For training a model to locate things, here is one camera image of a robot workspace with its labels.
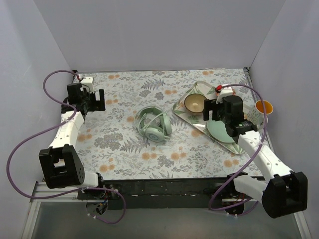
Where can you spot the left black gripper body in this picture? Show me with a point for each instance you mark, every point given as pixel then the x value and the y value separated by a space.
pixel 92 104

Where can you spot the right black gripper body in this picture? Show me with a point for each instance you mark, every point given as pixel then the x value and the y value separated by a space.
pixel 216 112

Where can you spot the mint green headphones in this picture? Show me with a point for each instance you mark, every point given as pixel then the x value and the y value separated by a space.
pixel 153 123

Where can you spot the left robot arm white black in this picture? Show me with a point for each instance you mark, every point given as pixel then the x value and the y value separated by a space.
pixel 60 163

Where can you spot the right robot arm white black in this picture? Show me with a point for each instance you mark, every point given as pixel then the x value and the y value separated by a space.
pixel 284 191

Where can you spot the tan ceramic bowl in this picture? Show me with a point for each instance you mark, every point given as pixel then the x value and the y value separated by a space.
pixel 194 103

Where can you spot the floral serving tray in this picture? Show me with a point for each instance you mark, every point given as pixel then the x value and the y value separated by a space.
pixel 199 117

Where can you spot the mint green plate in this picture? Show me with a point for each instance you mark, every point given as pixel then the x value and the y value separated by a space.
pixel 218 131

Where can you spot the white mug orange inside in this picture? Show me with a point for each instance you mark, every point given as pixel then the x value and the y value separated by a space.
pixel 256 114

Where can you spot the floral table mat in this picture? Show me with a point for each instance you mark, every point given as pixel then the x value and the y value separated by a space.
pixel 109 143

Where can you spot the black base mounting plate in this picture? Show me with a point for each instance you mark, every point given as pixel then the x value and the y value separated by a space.
pixel 166 193

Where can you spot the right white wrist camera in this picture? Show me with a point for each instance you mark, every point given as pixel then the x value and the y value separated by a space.
pixel 223 91

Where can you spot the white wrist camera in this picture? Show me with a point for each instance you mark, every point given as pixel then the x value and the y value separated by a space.
pixel 87 83
pixel 223 91

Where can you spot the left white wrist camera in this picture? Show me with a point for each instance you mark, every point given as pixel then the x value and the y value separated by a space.
pixel 87 83

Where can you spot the aluminium frame rail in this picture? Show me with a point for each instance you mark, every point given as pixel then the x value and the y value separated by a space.
pixel 45 195

